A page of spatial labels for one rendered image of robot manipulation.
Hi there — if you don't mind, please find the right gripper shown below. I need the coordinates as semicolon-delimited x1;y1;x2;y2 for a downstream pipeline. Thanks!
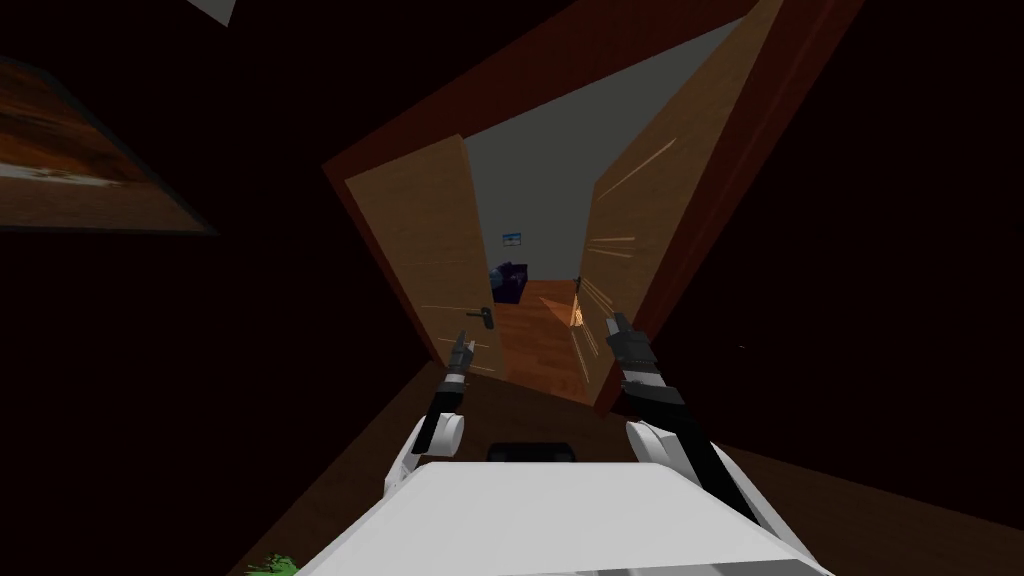
604;312;657;369

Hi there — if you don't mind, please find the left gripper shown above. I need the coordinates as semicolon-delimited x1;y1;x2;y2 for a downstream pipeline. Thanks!
447;328;478;377

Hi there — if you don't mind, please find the dark blue sofa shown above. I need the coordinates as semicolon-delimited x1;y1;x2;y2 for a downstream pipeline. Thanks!
488;261;530;306

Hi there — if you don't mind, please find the brown wooden door leaf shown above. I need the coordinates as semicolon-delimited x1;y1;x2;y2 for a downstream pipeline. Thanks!
569;0;787;409
343;133;507;387

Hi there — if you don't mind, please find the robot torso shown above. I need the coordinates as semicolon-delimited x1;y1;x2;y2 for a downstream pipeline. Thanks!
294;440;835;576

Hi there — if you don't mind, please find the green plant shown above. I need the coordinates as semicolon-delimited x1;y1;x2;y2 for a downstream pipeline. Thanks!
243;552;303;576

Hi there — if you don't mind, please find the brown framed wall picture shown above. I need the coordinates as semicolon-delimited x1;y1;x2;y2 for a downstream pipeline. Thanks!
0;59;219;238

